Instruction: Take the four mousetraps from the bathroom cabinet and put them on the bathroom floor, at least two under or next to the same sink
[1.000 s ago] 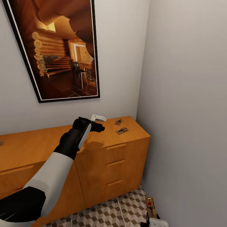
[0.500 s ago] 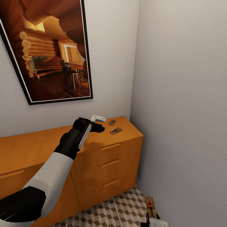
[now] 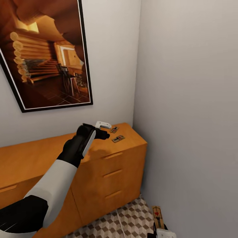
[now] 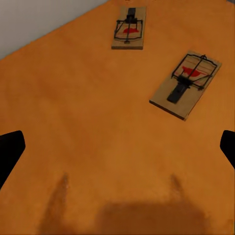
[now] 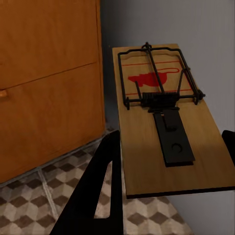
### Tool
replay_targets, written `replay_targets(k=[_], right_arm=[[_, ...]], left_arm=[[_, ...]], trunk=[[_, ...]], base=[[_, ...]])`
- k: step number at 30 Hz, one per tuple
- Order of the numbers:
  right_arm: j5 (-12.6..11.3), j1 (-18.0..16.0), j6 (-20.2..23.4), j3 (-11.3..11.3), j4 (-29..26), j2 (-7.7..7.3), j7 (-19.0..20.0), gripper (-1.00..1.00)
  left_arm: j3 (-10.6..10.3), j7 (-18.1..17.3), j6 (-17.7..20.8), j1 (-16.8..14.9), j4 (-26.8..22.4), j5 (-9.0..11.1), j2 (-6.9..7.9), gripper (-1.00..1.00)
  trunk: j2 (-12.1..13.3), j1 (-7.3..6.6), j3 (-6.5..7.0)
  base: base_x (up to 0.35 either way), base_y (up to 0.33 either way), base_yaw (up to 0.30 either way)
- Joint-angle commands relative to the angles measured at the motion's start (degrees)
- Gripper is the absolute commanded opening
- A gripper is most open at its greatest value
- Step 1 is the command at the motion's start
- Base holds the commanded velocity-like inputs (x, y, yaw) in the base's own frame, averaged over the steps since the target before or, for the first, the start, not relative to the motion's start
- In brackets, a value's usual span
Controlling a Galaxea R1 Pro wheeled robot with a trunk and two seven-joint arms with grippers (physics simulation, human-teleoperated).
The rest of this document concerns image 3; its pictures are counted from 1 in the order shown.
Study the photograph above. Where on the cabinet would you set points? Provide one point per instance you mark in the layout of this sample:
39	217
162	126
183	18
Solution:
109	176

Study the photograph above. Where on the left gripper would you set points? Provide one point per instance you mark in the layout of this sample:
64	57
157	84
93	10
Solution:
102	135

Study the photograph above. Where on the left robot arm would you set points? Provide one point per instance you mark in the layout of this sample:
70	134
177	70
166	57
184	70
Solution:
41	205

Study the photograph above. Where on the picture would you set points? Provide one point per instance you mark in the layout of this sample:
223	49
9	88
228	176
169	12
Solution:
43	53

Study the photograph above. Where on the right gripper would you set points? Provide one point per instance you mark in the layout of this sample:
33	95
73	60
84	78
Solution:
150	235

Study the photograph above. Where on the mousetrap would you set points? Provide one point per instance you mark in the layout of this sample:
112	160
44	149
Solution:
158	217
117	139
114	130

